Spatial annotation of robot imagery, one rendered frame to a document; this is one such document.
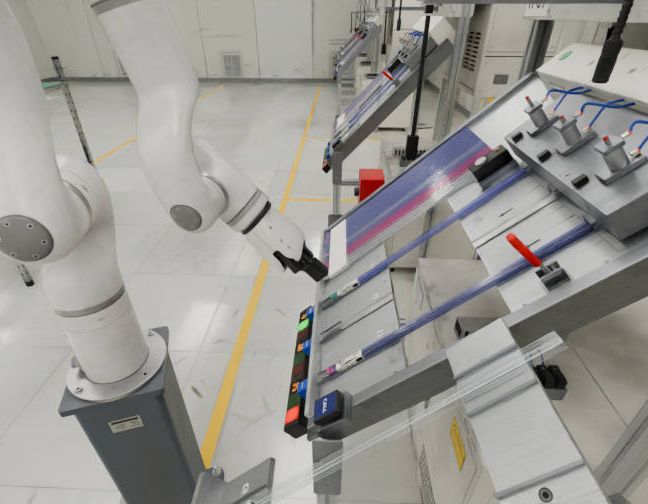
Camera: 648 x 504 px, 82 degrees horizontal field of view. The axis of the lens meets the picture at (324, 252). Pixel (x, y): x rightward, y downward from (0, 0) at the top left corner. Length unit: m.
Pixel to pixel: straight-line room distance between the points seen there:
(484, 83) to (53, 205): 1.72
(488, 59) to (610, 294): 1.48
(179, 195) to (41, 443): 1.42
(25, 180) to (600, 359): 1.19
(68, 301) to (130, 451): 0.40
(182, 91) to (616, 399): 1.03
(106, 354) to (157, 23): 0.56
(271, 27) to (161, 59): 8.74
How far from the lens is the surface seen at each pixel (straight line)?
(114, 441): 0.99
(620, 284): 0.58
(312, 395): 0.73
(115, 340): 0.81
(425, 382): 0.62
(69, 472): 1.72
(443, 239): 2.20
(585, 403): 1.03
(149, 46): 0.59
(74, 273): 0.75
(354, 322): 0.79
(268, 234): 0.64
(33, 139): 0.64
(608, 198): 0.59
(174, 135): 0.55
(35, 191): 0.63
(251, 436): 1.57
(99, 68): 10.75
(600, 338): 1.21
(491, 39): 1.93
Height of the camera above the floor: 1.32
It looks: 32 degrees down
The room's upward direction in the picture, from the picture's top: straight up
